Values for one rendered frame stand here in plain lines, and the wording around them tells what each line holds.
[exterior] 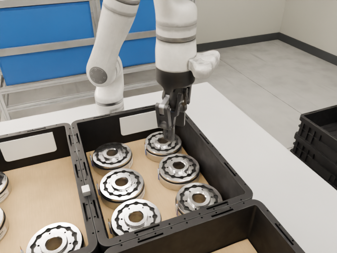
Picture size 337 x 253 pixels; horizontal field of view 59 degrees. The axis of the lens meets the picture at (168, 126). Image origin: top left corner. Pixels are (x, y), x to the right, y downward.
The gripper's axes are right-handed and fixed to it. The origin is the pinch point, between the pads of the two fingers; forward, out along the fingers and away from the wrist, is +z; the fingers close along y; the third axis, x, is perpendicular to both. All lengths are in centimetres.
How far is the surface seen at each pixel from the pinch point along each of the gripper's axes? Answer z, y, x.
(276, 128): 100, -165, 22
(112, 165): 13.9, 2.9, -15.4
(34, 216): 17.1, 20.9, -24.3
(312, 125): 41, -82, 36
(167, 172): 14.2, -0.5, -1.9
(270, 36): 94, -385, -12
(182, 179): 13.9, 0.6, 2.4
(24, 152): 12.7, 8.7, -37.6
